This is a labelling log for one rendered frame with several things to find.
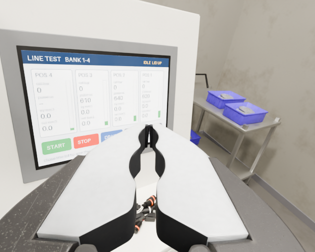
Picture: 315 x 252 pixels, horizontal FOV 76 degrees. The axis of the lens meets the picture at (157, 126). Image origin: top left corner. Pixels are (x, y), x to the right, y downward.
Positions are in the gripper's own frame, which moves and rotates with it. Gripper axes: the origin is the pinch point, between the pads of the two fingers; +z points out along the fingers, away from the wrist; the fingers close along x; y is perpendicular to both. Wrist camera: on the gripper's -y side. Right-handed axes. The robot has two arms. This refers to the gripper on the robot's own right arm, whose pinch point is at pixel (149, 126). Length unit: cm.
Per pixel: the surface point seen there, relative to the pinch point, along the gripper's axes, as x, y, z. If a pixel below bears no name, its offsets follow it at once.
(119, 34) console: -8.9, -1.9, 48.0
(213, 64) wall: 80, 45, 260
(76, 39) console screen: -18.1, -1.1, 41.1
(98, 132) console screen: -14.8, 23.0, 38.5
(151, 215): 1, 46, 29
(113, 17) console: -10.3, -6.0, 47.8
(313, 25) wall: 143, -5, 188
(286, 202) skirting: 144, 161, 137
